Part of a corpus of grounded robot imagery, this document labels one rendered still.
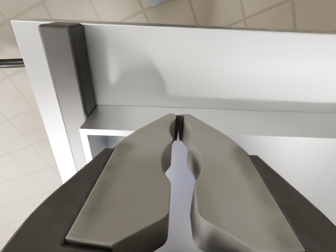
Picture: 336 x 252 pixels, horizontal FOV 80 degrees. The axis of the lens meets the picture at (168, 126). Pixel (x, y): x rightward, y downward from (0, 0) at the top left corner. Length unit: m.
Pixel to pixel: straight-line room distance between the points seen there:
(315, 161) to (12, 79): 1.34
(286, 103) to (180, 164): 0.10
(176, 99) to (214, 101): 0.03
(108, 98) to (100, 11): 0.92
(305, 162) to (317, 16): 1.02
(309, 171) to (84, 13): 1.03
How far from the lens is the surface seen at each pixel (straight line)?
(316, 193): 0.25
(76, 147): 0.17
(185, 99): 0.15
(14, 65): 1.20
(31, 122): 1.46
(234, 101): 0.16
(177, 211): 0.23
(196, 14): 1.02
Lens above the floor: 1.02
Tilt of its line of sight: 59 degrees down
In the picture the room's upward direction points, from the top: 176 degrees counter-clockwise
